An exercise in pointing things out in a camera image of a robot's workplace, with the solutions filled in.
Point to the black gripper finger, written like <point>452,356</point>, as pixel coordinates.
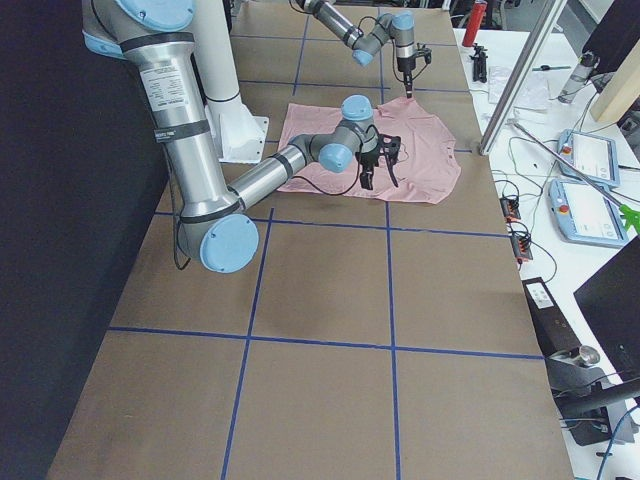
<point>408,83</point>
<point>366,179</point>

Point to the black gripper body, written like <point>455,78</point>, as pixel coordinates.
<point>405,65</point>
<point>370,161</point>

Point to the pink Snoopy t-shirt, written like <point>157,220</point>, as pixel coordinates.
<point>427,170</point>

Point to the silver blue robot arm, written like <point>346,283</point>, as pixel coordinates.
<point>397,29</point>
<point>182,52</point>

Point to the black folded tripod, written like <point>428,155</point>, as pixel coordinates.
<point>479,64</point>

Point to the red bottle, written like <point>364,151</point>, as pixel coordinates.
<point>474,22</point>

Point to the orange black connector box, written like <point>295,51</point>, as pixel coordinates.
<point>510,208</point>

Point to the clear water bottle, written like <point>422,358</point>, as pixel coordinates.
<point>579,77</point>

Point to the far blue teach pendant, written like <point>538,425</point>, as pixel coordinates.
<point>593,155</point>

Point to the blue teach pendant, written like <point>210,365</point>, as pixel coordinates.
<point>593,155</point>
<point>584,216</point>

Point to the near blue teach pendant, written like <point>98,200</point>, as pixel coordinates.
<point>584,216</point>

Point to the black box with label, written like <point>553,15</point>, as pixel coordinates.
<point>553,331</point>

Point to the silver reacher grabber tool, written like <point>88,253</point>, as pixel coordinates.
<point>629,215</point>

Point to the black monitor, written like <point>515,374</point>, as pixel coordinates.
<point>609,302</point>

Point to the grey clamp stand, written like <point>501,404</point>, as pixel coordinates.
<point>590,404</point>

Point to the aluminium frame post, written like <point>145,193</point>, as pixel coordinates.
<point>536,40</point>

